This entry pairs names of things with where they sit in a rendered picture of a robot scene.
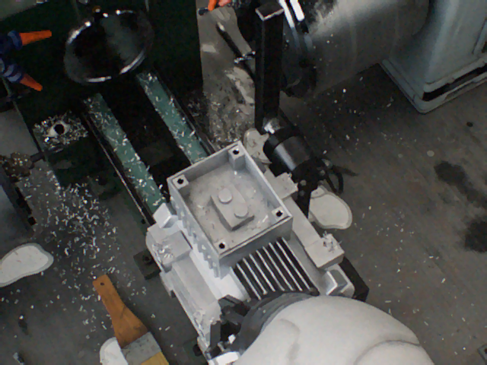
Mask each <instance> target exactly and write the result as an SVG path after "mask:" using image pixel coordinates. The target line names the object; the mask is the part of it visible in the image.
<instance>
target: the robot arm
mask: <svg viewBox="0 0 487 365"><path fill-rule="evenodd" d="M261 298H262V299H261V300H259V301H258V300H257V299H255V298H253V299H245V301H241V300H240V299H238V298H236V297H232V296H231V295H229V294H228V295H225V296H224V297H222V298H220V299H218V300H217V303H218V304H219V305H220V307H221V314H220V316H219V318H220V320H215V321H214V322H213V323H212V324H211V325H210V326H209V346H208V347H207V349H206V351H205V352H204V354H205V357H206V359H207V360H208V364H209V365H434V363H433V361H432V360H431V359H430V357H429V356H428V354H426V351H425V350H424V348H423V347H422V346H421V345H420V344H419V340H418V339H417V337H416V335H415V334H414V333H412V332H411V330H410V329H409V328H407V327H406V326H405V325H404V324H402V323H401V322H399V320H396V319H394V318H393V317H391V316H390V315H389V314H387V313H385V312H383V311H381V309H378V308H376V307H374V306H370V304H367V303H363V302H361V301H357V300H355V299H350V298H347V297H325V296H321V295H320V292H319V291H318V288H317V287H311V288H308V289H304V290H268V291H265V292H263V294H262V295H261ZM231 335H233V337H234V338H235V339H234V340H233V341H232V342H231V341H230V339H229V337H230V336H231ZM233 362H234V363H233Z"/></svg>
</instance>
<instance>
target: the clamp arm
mask: <svg viewBox="0 0 487 365"><path fill-rule="evenodd" d="M284 19H285V9H284V8H283V7H282V5H281V4H280V2H279V0H272V1H271V2H270V3H267V4H265V5H263V6H260V7H258V8H257V9H256V44H255V128H256V130H257V131H258V133H260V135H261V136H263V135H265V134H266V133H268V129H267V128H266V125H267V124H268V127H269V128H271V127H273V123H272V121H273V122H275V124H279V100H280V84H281V74H282V53H283V36H284Z"/></svg>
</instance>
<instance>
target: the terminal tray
mask: <svg viewBox="0 0 487 365"><path fill-rule="evenodd" d="M236 172H237V173H236ZM234 173H236V175H234ZM242 175H244V176H242ZM234 176H236V178H234ZM245 176H247V177H245ZM249 176H250V178H249ZM238 177H240V178H239V179H237V178H238ZM233 178H234V179H233ZM250 179H251V182H250ZM223 180H224V181H223ZM229 180H230V181H233V182H230V181H229ZM242 183H243V185H242ZM196 185H198V188H197V189H196V192H195V190H194V189H195V187H194V186H196ZM167 186H169V190H170V195H171V197H170V199H171V204H172V208H173V209H174V210H176V212H177V216H178V218H177V220H179V221H182V224H183V228H184V229H186V230H188V235H189V236H191V237H192V238H193V244H194V245H198V251H199V253H202V257H203V261H204V262H206V261H208V268H209V269H210V270H212V269H213V275H214V278H219V279H220V280H222V279H223V278H224V276H225V275H228V274H229V267H231V269H232V270H234V269H236V263H238V264H239V265H241V264H242V259H243V258H245V259H246V261H247V260H248V259H249V255H250V254H251V255H252V256H255V255H256V250H257V249H258V252H262V247H263V246H265V248H266V249H268V247H269V244H270V243H271V245H272V246H274V245H275V241H276V240H278V243H281V238H282V237H284V239H285V240H286V242H288V240H290V239H291V230H293V226H292V223H294V216H292V215H291V212H290V211H289V210H288V208H287V207H286V205H285V203H284V202H283V201H282V200H281V199H280V197H279V196H278V193H277V192H276V191H275V190H274V189H273V188H272V186H271V185H270V182H269V181H268V179H267V178H266V177H265V176H264V175H263V173H262V171H261V170H260V169H259V167H258V166H257V165H256V162H254V161H253V159H252V157H251V156H250V154H249V153H248V151H247V150H246V148H244V146H243V145H242V144H241V142H240V141H237V142H234V143H233V144H231V145H230V146H228V147H226V148H224V149H222V150H220V151H218V152H216V153H213V154H212V155H211V156H210V157H207V158H205V159H203V160H201V161H199V162H198V163H195V164H194V165H192V166H191V167H188V168H186V169H184V170H182V171H180V172H179V173H175V175H173V176H171V177H170V178H167ZM220 186H224V188H223V189H222V187H220ZM251 187H252V188H254V189H251ZM217 189H219V190H217ZM200 190H201V191H202V192H204V195H199V193H202V192H200ZM238 190H240V191H238ZM253 190H256V191H255V192H254V191H253ZM249 192H250V196H249ZM254 193H256V196H254ZM253 196H254V198H253V199H249V198H252V197H253ZM189 197H191V198H189ZM263 198H264V199H265V200H266V202H265V203H263V201H265V200H263ZM257 199H259V201H257ZM260 199H262V200H263V201H261V200H260ZM190 200H193V201H195V200H196V201H195V202H192V203H191V204H190V202H191V201H190ZM267 201H269V208H268V203H267ZM258 202H259V203H263V205H259V203H258ZM197 205H199V206H203V207H204V209H203V210H202V208H203V207H202V208H200V207H198V206H197ZM205 205H208V207H206V206H205ZM250 205H251V206H250ZM258 205H259V206H260V207H259V206H258ZM212 206H213V207H212ZM250 207H251V208H250ZM214 208H216V211H215V210H214ZM256 210H257V211H256ZM259 210H260V212H259ZM205 211H207V215H206V216H204V214H205ZM209 211H210V213H209ZM258 212H259V213H258ZM220 215H221V216H220ZM266 215H268V217H267V218H266V219H265V220H264V221H263V218H265V217H266ZM201 216H202V217H201ZM206 218H208V220H206ZM219 218H222V219H219ZM252 219H253V222H252ZM267 220H268V222H269V223H268V222H267ZM211 222H212V223H213V224H214V230H213V226H212V224H211ZM258 223H259V224H258ZM200 224H203V225H200ZM248 224H249V227H248V228H249V229H248V230H246V229H247V225H248ZM253 224H255V225H253ZM205 225H207V227H206V226H205ZM260 226H261V227H260ZM251 227H252V228H256V227H257V228H256V229H253V230H251V229H250V228H251ZM258 227H260V228H258ZM263 229H265V230H263ZM233 230H234V233H233V232H232V231H233ZM210 234H211V236H210ZM219 234H224V235H223V236H221V235H219ZM254 235H255V236H254ZM218 238H219V239H220V240H217V239H218ZM232 240H234V242H235V243H231V241H232ZM239 241H240V244H239Z"/></svg>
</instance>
